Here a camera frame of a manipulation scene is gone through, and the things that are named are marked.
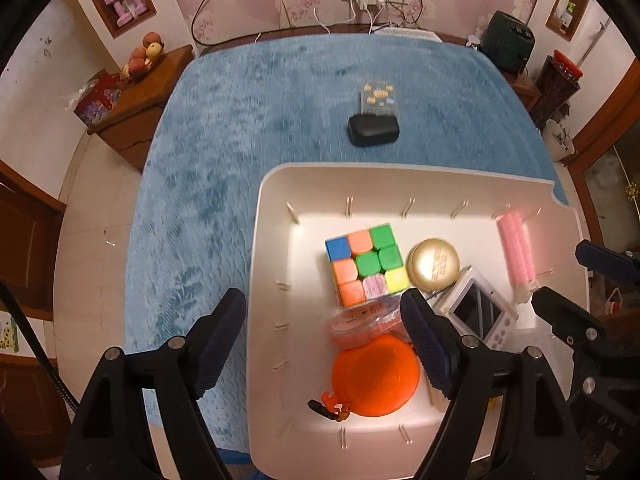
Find white patterned vase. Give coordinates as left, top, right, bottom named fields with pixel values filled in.
left=542, top=119, right=576, bottom=163

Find gold round tin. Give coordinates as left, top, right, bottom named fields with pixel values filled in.
left=406, top=239, right=461, bottom=291

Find wooden door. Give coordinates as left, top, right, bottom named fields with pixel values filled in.
left=0, top=160, right=68, bottom=322

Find wooden side cabinet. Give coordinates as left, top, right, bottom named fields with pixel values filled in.
left=87, top=45, right=195, bottom=173

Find pink dumbbells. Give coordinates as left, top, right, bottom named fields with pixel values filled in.
left=102, top=0, right=146, bottom=26

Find bowl of fruit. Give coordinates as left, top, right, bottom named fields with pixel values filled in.
left=120, top=31, right=166, bottom=79

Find dark brown tall vase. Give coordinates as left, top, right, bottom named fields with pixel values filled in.
left=530, top=50, right=584, bottom=129

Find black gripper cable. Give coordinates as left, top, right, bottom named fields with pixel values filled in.
left=0, top=280, right=81, bottom=413

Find white cable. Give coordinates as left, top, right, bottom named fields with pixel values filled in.
left=282, top=0, right=333, bottom=35

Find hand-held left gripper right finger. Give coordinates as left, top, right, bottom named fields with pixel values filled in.
left=400, top=289, right=586, bottom=480

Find orange round case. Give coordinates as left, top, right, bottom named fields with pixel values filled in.
left=307, top=335, right=422, bottom=423

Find white plastic device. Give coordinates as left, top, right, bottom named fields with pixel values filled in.
left=435, top=267, right=519, bottom=352

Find white set-top box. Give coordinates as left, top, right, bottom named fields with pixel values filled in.
left=372, top=27, right=444, bottom=44

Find dark green appliance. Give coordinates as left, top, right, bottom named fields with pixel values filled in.
left=482, top=10, right=536, bottom=77

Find red gift box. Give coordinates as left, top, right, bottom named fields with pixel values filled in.
left=73, top=70, right=126, bottom=128

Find multicolour puzzle cube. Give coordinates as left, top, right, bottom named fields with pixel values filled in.
left=324, top=223, right=405, bottom=307

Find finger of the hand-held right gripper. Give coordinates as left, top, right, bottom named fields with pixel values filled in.
left=575, top=240, right=640, bottom=285
left=531, top=286, right=611, bottom=402

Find blue plush blanket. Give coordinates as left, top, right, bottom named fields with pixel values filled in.
left=122, top=32, right=571, bottom=466

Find clear box with yellow pieces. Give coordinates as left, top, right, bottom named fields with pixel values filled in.
left=357, top=82, right=398, bottom=117

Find translucent salmon oval case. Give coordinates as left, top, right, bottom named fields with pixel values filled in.
left=329, top=300, right=407, bottom=350

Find black wall cable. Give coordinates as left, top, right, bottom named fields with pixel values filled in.
left=191, top=0, right=237, bottom=47

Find black rounded case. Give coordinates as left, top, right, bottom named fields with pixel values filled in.
left=348, top=114, right=401, bottom=148

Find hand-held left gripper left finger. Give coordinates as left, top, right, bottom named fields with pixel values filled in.
left=60, top=287, right=247, bottom=480

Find white plastic tray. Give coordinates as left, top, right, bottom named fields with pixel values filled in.
left=246, top=162, right=593, bottom=478

